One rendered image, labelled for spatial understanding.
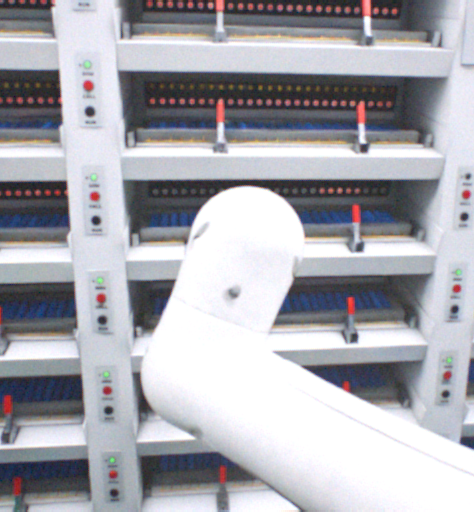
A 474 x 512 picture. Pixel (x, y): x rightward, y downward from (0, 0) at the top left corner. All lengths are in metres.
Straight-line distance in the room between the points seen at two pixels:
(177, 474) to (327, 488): 0.83
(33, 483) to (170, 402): 0.81
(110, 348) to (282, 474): 0.61
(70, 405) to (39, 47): 0.70
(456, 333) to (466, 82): 0.49
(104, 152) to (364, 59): 0.49
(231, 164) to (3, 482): 0.86
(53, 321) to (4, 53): 0.50
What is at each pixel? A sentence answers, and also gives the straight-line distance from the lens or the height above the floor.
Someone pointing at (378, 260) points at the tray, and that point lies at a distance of 0.92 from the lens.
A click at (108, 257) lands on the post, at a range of 0.86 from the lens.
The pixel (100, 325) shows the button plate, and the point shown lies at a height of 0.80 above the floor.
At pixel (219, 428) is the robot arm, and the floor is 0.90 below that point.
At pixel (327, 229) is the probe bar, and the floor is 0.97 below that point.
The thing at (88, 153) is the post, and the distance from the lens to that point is 0.85.
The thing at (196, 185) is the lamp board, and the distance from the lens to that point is 0.99.
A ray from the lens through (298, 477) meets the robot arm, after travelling 0.34.
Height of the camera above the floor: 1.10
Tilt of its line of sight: 12 degrees down
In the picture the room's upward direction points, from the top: straight up
